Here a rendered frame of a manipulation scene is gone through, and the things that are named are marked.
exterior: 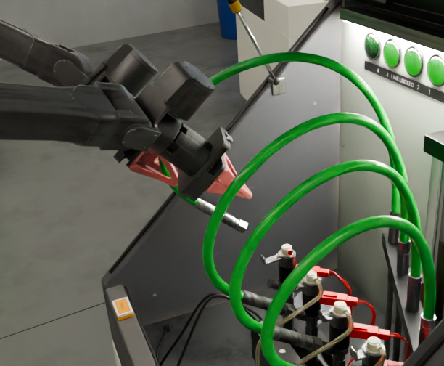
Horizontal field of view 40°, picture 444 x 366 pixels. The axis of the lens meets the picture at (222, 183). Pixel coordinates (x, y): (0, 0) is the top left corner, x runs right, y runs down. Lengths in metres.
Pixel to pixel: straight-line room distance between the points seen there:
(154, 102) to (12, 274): 2.46
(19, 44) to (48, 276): 2.19
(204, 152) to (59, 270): 2.33
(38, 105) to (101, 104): 0.09
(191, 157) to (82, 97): 0.19
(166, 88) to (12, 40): 0.31
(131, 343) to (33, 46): 0.53
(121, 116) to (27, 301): 2.28
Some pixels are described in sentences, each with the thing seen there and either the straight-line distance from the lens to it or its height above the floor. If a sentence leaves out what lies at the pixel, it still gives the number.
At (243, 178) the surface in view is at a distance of 0.78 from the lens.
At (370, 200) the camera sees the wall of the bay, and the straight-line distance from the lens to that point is 1.28.
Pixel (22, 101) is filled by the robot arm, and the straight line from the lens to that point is 0.70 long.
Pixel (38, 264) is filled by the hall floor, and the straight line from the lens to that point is 3.23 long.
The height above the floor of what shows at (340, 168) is 1.35.
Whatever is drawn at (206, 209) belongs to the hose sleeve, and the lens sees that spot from 1.02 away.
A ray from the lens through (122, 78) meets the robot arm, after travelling 0.99.
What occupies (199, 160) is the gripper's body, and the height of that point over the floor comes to 1.32.
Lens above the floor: 1.68
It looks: 27 degrees down
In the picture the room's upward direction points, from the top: 4 degrees counter-clockwise
